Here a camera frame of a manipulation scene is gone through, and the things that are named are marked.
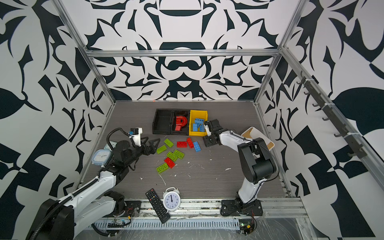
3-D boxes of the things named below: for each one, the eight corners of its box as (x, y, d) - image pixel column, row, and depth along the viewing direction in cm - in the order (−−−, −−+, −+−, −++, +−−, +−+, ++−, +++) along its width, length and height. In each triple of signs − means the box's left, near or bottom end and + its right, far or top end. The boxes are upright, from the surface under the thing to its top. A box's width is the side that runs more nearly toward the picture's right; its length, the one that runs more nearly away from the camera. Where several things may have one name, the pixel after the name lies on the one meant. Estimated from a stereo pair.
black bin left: (153, 137, 104) (151, 129, 97) (158, 114, 117) (155, 106, 110) (171, 137, 104) (170, 129, 97) (174, 114, 117) (173, 106, 110)
